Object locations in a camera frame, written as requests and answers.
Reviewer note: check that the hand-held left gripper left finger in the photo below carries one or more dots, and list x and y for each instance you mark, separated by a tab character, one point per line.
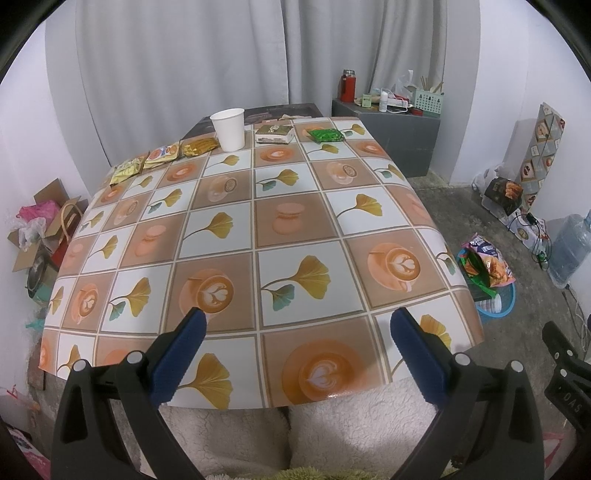
182	355

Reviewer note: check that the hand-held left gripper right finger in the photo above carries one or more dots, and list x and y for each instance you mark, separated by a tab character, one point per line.
418	357

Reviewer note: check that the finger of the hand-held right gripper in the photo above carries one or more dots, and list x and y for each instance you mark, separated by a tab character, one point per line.
561	344

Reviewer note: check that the blue plastic basket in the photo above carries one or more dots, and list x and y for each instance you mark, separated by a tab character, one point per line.
501	307

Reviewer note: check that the green snack bag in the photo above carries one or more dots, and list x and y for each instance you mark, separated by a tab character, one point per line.
478	277

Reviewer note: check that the purple chips bag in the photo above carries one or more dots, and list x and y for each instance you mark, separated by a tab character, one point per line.
489	254

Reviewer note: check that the water jug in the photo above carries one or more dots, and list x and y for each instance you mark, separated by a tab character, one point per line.
570	249

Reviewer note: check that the green fluffy cloth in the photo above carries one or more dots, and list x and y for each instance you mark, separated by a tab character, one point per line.
323	474

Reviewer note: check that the black snack bag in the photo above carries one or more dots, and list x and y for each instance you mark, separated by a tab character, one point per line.
505	191

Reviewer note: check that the dark round pot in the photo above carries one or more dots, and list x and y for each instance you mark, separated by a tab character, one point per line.
39	279

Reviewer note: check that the pink printed box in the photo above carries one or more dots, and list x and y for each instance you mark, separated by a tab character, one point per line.
32	457

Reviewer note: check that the clear plastic bag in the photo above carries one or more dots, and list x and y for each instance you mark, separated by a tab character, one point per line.
485	177

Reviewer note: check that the cardboard box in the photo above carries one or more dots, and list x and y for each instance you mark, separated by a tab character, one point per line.
27	249

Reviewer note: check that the yellow-green small packet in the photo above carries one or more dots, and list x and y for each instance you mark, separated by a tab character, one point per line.
128	170

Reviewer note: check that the pink plastic bag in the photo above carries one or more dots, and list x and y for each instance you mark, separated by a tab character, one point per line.
37	211

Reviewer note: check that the gold small packet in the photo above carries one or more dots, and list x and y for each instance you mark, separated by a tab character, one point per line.
199	146

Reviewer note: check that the grey cabinet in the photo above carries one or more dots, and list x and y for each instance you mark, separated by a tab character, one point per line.
383	138

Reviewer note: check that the white paper cup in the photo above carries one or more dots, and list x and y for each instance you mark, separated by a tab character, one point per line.
229	131

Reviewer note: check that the brown and white small box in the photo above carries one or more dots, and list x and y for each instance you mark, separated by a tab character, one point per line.
273	134

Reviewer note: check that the small green packet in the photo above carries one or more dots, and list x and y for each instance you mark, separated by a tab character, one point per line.
327	135

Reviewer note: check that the white power strip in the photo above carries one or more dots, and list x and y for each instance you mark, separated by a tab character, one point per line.
400	104

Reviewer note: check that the green storage basket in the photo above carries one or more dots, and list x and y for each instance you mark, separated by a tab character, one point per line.
427	102

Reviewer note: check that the small white bottle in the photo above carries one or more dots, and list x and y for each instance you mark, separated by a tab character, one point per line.
384	102

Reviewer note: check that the dark printed board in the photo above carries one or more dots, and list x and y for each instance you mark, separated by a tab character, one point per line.
277	113

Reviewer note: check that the small green box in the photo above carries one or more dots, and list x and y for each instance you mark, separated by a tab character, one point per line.
366	100

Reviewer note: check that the red thermos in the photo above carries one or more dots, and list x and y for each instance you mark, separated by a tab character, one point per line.
348	87

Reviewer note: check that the grey curtain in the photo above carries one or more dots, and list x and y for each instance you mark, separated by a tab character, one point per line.
184	60

